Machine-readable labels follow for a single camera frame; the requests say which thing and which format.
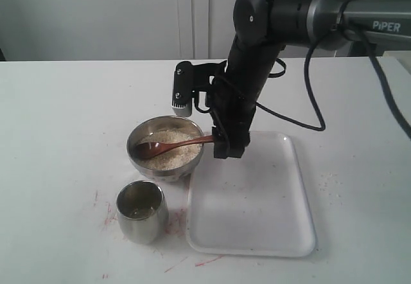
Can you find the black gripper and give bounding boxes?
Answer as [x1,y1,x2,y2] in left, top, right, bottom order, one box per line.
[207,62,267,159]

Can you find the brown wooden spoon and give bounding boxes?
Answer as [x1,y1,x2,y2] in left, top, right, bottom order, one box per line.
[130,136,214,160]

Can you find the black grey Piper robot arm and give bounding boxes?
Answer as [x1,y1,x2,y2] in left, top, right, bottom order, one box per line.
[207,0,410,159]

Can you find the steel bowl with rice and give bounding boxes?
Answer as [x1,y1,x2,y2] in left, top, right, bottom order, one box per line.
[127,116,204,182]

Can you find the small steel cup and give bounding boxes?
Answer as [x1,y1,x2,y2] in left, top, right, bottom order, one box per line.
[116,180,169,245]

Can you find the white plastic tray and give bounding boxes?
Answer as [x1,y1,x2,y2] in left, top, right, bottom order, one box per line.
[186,132,316,258]

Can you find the white cabinet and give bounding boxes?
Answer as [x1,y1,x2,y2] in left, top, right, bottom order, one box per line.
[1,0,235,61]

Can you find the black cable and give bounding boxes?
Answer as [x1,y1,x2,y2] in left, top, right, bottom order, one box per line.
[192,0,411,140]

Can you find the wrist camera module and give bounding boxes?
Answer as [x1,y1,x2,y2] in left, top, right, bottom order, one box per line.
[171,61,194,118]

